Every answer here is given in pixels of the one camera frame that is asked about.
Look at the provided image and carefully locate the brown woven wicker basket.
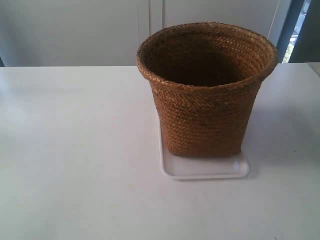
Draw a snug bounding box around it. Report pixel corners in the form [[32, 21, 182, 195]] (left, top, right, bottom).
[[136, 21, 278, 158]]

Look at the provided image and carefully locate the white rectangular plastic tray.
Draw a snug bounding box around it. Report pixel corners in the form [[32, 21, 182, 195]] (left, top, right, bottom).
[[157, 120, 251, 181]]

